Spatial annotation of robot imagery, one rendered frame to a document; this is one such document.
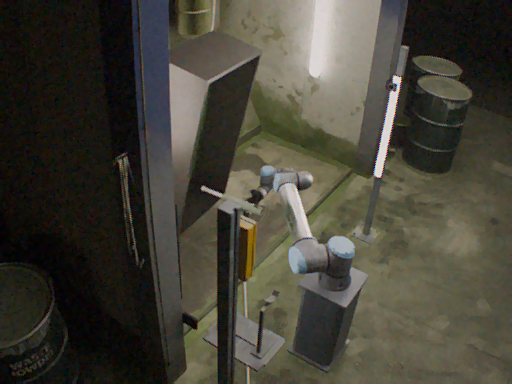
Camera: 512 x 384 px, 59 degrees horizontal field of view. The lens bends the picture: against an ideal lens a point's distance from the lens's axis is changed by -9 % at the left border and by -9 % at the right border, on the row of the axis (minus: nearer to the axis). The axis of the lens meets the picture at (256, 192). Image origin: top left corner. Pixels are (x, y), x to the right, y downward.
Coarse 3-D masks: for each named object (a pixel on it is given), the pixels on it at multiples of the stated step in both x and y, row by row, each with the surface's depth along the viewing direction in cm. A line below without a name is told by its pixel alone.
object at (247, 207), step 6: (210, 192) 356; (216, 192) 355; (222, 198) 352; (228, 198) 349; (234, 198) 349; (240, 204) 347; (246, 204) 345; (246, 210) 347; (252, 210) 343; (258, 210) 341; (246, 216) 351
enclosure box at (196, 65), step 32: (192, 64) 259; (224, 64) 267; (256, 64) 300; (192, 96) 258; (224, 96) 324; (192, 128) 270; (224, 128) 337; (192, 160) 284; (224, 160) 352; (192, 192) 363; (224, 192) 365; (192, 224) 338
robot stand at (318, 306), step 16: (352, 272) 283; (304, 288) 273; (320, 288) 272; (352, 288) 273; (304, 304) 281; (320, 304) 273; (336, 304) 264; (352, 304) 280; (304, 320) 288; (320, 320) 280; (336, 320) 273; (352, 320) 301; (304, 336) 295; (320, 336) 287; (336, 336) 282; (304, 352) 303; (320, 352) 294; (336, 352) 300; (320, 368) 299
